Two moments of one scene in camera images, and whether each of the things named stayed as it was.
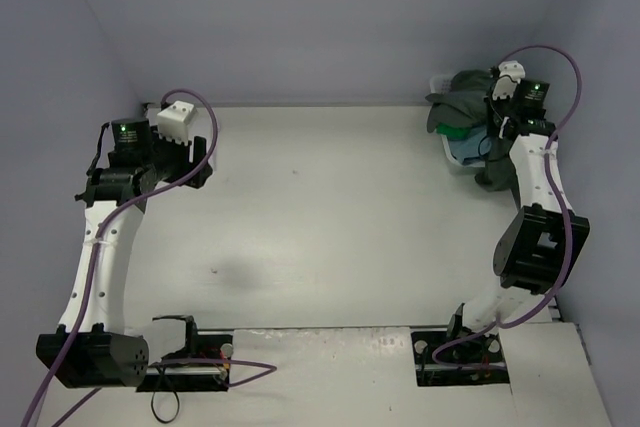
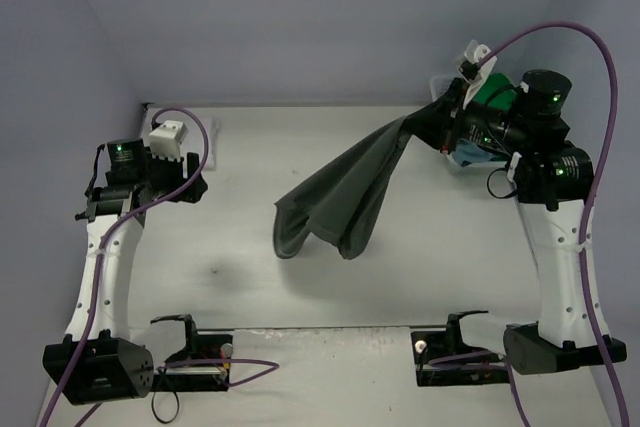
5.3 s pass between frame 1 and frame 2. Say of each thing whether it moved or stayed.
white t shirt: stayed
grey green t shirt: moved
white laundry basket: stayed
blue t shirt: stayed
